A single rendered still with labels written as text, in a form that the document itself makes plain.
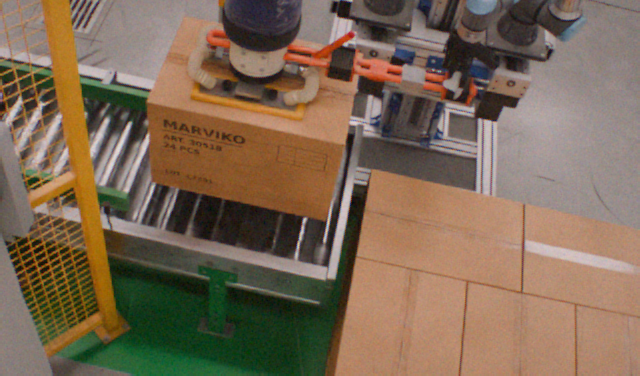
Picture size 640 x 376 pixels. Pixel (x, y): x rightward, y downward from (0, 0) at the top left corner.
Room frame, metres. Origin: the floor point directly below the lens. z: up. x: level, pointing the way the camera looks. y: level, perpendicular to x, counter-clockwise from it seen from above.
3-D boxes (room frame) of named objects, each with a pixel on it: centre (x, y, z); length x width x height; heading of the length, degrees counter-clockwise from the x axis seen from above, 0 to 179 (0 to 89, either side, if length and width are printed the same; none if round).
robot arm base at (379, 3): (2.22, -0.12, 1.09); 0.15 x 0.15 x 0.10
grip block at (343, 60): (1.68, -0.01, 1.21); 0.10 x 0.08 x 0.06; 0
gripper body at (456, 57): (1.68, -0.34, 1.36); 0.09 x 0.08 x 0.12; 90
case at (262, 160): (1.68, 0.23, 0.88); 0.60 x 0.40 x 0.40; 89
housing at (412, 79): (1.68, -0.23, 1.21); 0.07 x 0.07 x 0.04; 0
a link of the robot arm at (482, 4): (1.69, -0.35, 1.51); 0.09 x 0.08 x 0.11; 140
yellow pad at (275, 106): (1.58, 0.24, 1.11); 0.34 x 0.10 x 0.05; 90
